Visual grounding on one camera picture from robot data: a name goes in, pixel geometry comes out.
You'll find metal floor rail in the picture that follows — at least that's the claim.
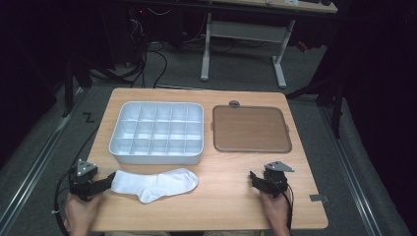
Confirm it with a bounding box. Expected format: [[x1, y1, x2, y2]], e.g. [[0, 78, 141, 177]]
[[319, 106, 384, 236], [0, 87, 84, 232]]

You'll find black floor cable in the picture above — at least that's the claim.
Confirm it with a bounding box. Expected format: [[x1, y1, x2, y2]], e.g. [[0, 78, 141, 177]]
[[69, 125, 100, 172]]

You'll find brown wooden tray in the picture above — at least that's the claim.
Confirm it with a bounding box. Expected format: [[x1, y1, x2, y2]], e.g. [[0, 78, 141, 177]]
[[211, 104, 293, 154]]

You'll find person's left hand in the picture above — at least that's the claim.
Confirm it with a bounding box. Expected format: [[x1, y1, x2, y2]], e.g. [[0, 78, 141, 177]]
[[64, 193, 105, 232]]

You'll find person's right hand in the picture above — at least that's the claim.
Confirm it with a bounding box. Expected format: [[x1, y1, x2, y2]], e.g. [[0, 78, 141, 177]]
[[260, 192, 292, 231]]

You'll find bundle of black floor cables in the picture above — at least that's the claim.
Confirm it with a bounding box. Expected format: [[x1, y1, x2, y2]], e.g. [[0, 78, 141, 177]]
[[129, 18, 169, 89]]

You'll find white compartment organizer box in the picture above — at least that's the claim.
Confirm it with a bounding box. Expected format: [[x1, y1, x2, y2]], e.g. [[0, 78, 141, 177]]
[[108, 100, 205, 165]]

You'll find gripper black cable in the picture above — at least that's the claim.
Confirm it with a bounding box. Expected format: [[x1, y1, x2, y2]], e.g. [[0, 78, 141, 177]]
[[53, 168, 80, 236], [284, 186, 295, 232]]

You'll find black metal stand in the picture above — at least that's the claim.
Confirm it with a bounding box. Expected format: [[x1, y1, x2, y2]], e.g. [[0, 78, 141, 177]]
[[284, 75, 347, 140], [61, 55, 93, 118]]

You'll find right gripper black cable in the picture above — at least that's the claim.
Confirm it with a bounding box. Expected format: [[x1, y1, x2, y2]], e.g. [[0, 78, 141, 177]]
[[284, 186, 295, 232]]

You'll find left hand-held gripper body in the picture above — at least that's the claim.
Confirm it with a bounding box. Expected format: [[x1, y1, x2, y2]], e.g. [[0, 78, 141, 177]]
[[68, 159, 106, 202]]

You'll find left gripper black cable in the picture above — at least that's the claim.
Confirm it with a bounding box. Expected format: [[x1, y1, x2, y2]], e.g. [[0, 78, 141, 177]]
[[53, 168, 80, 236]]

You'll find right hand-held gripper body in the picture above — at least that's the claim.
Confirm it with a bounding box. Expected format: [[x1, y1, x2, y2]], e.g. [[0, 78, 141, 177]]
[[260, 160, 295, 199]]

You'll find desk with white legs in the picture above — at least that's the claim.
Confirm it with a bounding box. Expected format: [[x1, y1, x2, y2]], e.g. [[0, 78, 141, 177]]
[[200, 0, 338, 89]]

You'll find white sock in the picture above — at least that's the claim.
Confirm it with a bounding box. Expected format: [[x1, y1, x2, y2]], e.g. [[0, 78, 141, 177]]
[[110, 167, 200, 205]]

